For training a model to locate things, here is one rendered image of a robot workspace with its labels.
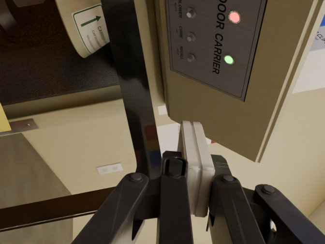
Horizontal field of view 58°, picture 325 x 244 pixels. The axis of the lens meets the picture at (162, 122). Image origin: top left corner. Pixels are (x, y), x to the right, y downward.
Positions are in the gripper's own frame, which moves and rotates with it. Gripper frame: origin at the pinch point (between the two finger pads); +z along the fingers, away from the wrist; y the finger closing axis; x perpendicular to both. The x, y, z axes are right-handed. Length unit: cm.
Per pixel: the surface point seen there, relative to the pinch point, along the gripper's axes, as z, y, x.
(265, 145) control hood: 12.6, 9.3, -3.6
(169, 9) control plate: 10.9, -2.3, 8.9
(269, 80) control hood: 8.1, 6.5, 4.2
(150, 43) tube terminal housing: 16.9, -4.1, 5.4
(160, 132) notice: 96, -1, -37
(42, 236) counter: 66, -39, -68
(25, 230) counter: 57, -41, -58
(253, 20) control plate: 6.3, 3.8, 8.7
